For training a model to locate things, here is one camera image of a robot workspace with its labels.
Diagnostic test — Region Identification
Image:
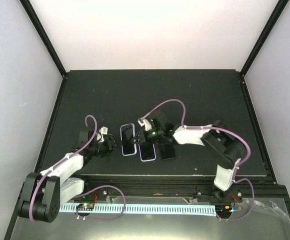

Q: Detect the lilac phone case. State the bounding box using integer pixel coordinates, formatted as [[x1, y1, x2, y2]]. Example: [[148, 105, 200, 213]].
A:
[[138, 143, 157, 163]]

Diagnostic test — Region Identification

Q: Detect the lilac magsafe cased phone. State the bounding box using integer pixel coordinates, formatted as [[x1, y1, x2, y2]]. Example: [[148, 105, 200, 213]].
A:
[[120, 123, 137, 157]]

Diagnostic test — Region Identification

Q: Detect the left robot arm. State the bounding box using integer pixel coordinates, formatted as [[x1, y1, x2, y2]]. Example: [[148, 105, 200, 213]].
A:
[[17, 126, 118, 223]]

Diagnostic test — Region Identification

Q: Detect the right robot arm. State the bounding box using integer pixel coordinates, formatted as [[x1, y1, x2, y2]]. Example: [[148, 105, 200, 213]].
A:
[[128, 110, 251, 202]]

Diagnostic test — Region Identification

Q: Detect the small circuit board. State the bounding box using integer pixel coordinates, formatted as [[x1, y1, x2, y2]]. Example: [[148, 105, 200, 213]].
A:
[[76, 203, 94, 211]]

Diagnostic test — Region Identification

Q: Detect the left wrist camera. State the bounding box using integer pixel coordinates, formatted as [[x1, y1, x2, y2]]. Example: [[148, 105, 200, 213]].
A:
[[95, 126, 108, 143]]

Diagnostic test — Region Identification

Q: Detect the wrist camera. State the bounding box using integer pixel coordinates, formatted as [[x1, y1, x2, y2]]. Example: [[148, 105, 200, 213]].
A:
[[95, 126, 108, 143], [137, 118, 152, 132]]

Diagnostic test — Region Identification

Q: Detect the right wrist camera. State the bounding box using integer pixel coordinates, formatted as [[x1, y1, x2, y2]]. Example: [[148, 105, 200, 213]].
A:
[[137, 118, 152, 132]]

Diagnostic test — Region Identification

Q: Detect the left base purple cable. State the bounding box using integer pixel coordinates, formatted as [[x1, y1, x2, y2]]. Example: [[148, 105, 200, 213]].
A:
[[74, 184, 127, 222]]

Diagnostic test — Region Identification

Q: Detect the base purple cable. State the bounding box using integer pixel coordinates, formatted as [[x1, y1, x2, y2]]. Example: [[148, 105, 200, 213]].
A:
[[74, 184, 127, 222], [216, 177, 256, 223]]

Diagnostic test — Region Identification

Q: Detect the white slotted cable duct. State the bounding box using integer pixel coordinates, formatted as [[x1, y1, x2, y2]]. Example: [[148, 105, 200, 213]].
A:
[[59, 202, 217, 217]]

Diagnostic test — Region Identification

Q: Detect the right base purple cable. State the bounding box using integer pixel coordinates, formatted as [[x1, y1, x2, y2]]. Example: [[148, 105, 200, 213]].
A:
[[216, 177, 256, 223]]

